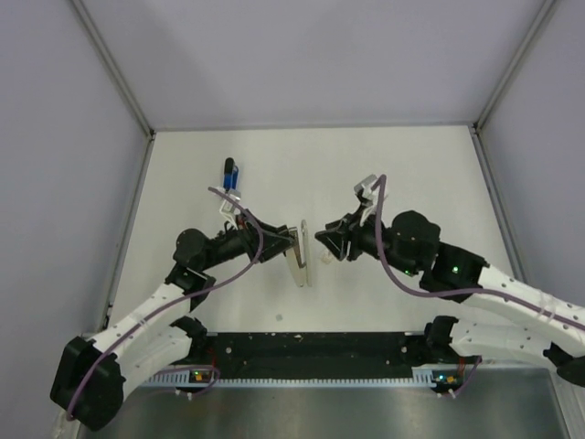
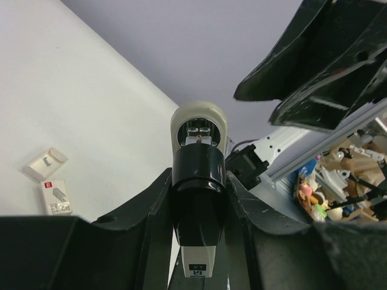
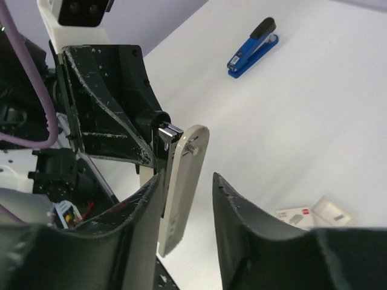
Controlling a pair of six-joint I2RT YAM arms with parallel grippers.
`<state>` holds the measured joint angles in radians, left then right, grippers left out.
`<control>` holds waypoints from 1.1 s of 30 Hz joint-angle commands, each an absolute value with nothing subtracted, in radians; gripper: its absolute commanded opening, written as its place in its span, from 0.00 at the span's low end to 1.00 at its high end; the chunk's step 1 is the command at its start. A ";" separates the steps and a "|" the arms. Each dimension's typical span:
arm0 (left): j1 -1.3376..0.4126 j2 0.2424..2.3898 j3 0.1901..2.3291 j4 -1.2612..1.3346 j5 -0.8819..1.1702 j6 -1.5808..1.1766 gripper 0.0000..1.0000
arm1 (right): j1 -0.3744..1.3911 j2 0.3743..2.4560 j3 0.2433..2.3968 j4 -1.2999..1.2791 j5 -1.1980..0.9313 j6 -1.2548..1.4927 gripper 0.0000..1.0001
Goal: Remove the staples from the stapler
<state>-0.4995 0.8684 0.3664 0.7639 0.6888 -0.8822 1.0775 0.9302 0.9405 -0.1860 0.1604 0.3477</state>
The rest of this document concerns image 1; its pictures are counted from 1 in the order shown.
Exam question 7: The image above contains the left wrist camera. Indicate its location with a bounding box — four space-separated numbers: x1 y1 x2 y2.
219 188 241 220

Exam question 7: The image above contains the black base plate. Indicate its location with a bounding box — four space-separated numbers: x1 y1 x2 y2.
177 332 462 380

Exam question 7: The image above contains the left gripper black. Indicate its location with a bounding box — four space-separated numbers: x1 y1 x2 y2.
199 209 296 272

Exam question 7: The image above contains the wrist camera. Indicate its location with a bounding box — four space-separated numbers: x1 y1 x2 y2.
354 174 378 203
219 188 241 220

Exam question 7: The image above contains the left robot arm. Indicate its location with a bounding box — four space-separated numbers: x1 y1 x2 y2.
49 210 298 431

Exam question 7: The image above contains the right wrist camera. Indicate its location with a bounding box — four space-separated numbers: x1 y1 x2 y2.
354 174 378 203

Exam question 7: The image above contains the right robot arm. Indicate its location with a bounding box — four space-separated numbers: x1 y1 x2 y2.
314 210 584 387

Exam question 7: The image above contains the purple cable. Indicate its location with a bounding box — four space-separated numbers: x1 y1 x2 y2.
66 185 266 422
372 175 585 399

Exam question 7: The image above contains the blue stapler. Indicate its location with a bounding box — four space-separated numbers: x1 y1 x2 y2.
222 157 241 199

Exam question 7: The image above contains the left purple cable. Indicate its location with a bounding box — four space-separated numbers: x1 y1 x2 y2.
66 185 266 422

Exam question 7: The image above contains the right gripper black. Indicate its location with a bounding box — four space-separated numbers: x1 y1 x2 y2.
315 202 419 278

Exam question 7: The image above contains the white staple box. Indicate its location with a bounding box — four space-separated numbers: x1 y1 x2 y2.
320 250 334 264

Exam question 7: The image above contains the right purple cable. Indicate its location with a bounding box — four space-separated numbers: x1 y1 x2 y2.
372 175 585 399

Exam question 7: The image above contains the white cable duct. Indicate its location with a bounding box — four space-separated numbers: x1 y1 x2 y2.
142 369 191 388

